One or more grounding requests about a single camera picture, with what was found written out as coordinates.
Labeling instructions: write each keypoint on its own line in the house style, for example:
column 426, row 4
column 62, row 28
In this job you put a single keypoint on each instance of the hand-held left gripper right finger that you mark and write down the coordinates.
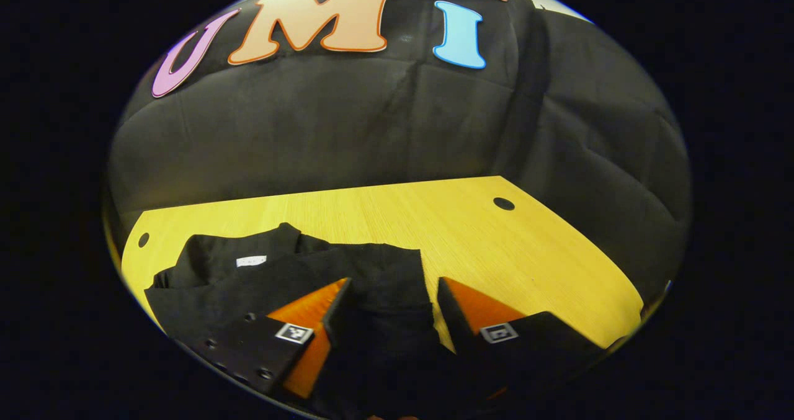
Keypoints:
column 456, row 321

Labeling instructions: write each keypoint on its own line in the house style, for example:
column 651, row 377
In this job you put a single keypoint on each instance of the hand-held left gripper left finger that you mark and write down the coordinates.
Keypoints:
column 335, row 314

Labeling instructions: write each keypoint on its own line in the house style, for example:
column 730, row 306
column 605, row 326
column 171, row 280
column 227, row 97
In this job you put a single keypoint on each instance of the black garment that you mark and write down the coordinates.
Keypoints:
column 248, row 283

